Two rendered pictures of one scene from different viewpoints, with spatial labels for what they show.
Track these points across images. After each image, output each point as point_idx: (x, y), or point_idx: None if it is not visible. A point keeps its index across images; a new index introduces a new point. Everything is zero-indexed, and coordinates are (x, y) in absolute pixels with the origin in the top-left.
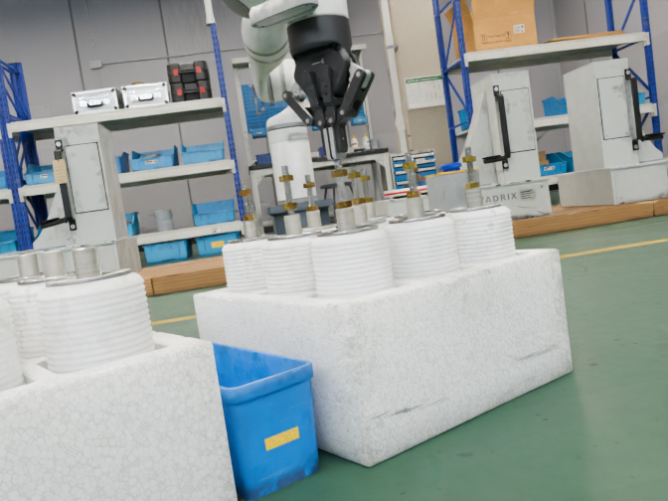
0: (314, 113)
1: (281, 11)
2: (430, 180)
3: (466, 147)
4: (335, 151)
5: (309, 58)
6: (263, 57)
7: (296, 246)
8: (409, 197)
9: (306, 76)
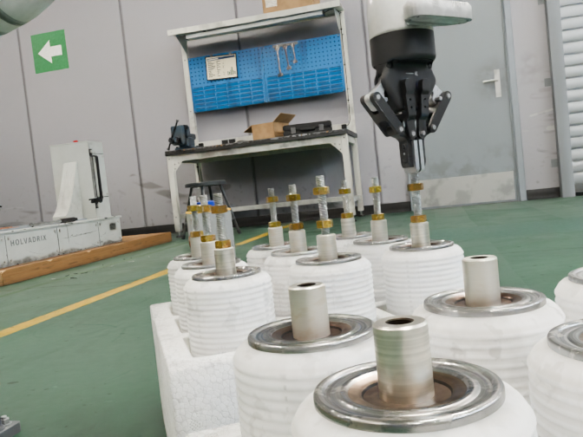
0: (407, 122)
1: (454, 16)
2: (199, 217)
3: (345, 180)
4: (423, 164)
5: (404, 66)
6: (5, 23)
7: (370, 266)
8: (380, 218)
9: (409, 83)
